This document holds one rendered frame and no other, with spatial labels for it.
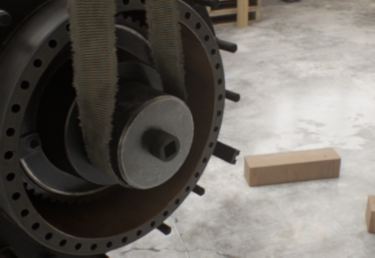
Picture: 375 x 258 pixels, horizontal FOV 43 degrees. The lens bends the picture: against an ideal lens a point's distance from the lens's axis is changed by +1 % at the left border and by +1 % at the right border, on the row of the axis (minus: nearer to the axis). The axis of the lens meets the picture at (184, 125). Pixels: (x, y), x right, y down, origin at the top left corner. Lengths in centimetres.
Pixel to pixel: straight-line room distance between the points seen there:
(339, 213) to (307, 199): 14
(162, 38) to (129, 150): 16
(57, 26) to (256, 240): 135
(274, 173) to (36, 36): 158
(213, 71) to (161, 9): 19
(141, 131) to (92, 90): 8
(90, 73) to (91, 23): 6
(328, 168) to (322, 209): 23
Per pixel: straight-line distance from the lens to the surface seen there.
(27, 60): 59
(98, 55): 60
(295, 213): 195
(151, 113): 64
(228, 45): 84
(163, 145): 64
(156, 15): 65
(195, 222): 188
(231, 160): 90
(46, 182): 78
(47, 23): 62
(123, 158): 64
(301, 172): 211
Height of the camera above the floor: 118
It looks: 27 degrees down
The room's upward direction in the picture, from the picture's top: 2 degrees counter-clockwise
